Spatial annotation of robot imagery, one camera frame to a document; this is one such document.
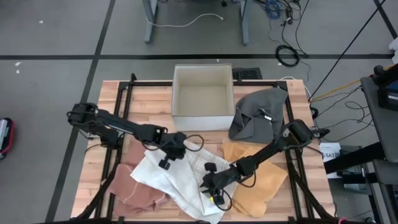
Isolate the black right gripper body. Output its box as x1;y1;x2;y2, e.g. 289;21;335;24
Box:
200;166;243;198

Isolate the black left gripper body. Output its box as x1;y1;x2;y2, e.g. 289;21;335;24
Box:
166;132;188;160

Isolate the white plaid kitchen towel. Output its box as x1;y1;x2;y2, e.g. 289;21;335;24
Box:
129;139;239;224

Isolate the mustard yellow towel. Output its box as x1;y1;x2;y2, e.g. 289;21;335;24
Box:
220;141;289;218

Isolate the pink striped towel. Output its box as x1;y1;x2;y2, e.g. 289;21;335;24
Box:
107;138;170;217

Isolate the dark grey towel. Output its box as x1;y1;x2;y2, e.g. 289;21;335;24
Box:
228;86;289;144

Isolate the beige fabric storage box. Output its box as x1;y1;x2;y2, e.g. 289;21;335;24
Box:
171;63;236;132

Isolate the black perforated floor plate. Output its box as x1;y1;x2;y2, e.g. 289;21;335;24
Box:
233;67;263;81

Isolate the white printed paper box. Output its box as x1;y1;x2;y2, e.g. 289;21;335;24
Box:
318;142;342;180

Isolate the grey desk leg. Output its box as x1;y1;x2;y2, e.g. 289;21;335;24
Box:
142;0;159;44
238;0;251;46

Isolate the black side desk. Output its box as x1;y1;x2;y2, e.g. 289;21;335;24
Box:
323;76;398;224

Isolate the red and black bag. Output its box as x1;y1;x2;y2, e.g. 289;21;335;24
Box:
0;117;16;160

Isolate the black electronics case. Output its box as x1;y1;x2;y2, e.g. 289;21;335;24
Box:
373;63;398;111

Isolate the long thin black pole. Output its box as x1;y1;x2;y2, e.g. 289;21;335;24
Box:
309;0;387;100

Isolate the white crumpled sheet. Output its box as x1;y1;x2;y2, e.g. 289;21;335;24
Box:
388;37;398;65

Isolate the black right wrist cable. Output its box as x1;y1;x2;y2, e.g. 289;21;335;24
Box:
216;188;233;212

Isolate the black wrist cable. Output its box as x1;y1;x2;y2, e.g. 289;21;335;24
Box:
216;188;233;212
183;134;205;153

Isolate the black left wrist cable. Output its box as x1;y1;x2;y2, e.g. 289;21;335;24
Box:
183;134;205;153

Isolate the white floor cable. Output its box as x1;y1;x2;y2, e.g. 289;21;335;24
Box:
145;12;224;29

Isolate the coiled black cable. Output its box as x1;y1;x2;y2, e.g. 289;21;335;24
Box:
275;45;301;68

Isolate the yellow cable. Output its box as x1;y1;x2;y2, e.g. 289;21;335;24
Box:
310;64;395;102

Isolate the blue cable bundle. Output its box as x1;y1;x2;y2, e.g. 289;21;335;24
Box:
264;0;282;19

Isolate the black floor cable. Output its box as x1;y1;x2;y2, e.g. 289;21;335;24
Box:
269;0;312;60

